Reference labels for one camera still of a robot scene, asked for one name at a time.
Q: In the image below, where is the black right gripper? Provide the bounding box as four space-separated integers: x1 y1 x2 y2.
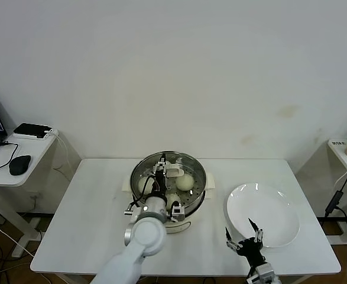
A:
225 218 267 267

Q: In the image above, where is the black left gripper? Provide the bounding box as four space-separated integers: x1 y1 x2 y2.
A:
152 152 169 196

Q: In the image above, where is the glass lid with cream handle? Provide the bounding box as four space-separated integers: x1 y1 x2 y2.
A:
131 151 207 208

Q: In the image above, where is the white steamed baozi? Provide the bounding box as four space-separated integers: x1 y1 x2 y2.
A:
176 173 195 192
138 177 154 193
166 193 182 211

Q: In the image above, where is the perforated stainless steel steamer basket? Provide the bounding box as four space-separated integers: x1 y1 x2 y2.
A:
130 150 207 215

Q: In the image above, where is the large white plate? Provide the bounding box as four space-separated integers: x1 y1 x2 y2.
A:
226 183 300 249

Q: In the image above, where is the white side table with cup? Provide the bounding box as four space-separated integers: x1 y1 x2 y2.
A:
317 138 347 264

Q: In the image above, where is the black smartphone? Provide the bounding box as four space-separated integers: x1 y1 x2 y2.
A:
13 122 53 139

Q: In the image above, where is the black computer mouse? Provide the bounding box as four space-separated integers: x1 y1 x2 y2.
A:
9 154 32 176

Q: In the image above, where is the white side table with laptop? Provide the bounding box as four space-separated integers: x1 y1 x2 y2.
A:
0 127 82 258

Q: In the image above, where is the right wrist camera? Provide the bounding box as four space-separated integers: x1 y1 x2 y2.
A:
247 263 278 284

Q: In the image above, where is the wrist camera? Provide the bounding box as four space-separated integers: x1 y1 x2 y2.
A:
247 263 278 284
169 202 186 222

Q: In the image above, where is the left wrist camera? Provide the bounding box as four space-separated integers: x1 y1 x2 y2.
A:
169 202 186 222

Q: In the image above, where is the black cable with adapter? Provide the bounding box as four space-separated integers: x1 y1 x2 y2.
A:
323 166 347 263

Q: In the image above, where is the white charging cable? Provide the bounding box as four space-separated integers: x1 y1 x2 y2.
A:
44 129 73 178

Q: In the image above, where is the black laptop cable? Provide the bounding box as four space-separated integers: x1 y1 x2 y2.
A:
0 141 20 175

